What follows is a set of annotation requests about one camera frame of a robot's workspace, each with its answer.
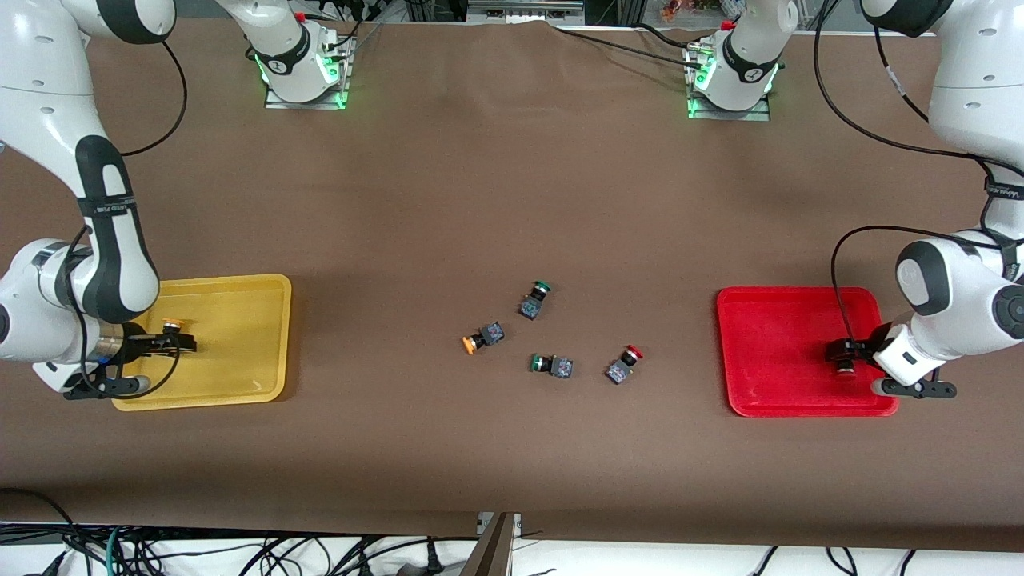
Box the yellow plastic tray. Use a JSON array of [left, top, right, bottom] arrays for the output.
[[112, 274, 293, 412]]

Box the red plastic tray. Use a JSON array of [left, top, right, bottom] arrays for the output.
[[716, 286, 900, 418]]

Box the brown table cover sheet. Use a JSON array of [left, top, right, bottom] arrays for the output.
[[0, 14, 1024, 553]]

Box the grey metal box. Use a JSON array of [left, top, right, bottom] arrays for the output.
[[466, 0, 586, 25]]

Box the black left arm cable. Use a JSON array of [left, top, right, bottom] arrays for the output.
[[812, 0, 1024, 357]]

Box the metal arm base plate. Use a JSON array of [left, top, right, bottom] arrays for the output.
[[264, 36, 353, 110], [686, 44, 773, 122]]

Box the green push button switch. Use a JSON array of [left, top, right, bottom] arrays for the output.
[[517, 280, 554, 322], [529, 353, 574, 380]]

